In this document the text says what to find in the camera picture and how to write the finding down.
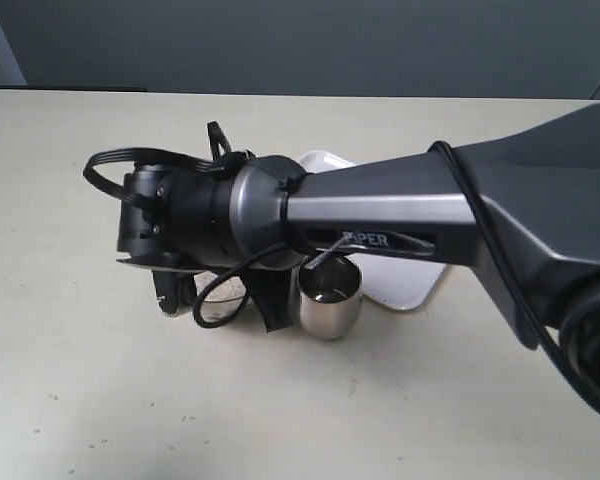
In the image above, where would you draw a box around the stainless steel cup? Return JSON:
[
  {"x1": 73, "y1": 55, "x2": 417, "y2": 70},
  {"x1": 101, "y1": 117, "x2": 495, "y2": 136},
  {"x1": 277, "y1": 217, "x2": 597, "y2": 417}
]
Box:
[{"x1": 290, "y1": 257, "x2": 362, "y2": 341}]

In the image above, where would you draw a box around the white rectangular tray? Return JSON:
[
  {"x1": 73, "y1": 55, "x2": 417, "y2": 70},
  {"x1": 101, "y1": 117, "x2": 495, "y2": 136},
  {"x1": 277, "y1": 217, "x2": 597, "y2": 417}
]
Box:
[{"x1": 292, "y1": 149, "x2": 449, "y2": 314}]

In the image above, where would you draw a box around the steel bowl of rice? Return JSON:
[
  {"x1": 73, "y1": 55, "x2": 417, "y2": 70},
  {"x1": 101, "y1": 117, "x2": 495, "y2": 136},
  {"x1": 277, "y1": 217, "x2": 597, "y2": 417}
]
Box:
[{"x1": 201, "y1": 277, "x2": 246, "y2": 323}]

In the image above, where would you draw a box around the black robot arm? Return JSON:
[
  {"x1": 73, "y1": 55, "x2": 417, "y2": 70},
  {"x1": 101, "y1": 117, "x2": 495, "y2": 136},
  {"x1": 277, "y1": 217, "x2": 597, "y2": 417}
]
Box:
[{"x1": 116, "y1": 104, "x2": 600, "y2": 414}]

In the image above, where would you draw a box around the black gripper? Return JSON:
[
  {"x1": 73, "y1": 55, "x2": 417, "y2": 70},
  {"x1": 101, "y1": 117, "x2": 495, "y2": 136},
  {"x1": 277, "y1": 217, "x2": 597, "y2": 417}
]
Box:
[{"x1": 117, "y1": 165, "x2": 293, "y2": 332}]

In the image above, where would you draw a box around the black cable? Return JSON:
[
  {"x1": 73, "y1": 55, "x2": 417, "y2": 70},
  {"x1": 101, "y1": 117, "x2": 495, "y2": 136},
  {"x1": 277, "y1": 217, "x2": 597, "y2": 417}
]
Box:
[{"x1": 82, "y1": 119, "x2": 600, "y2": 416}]

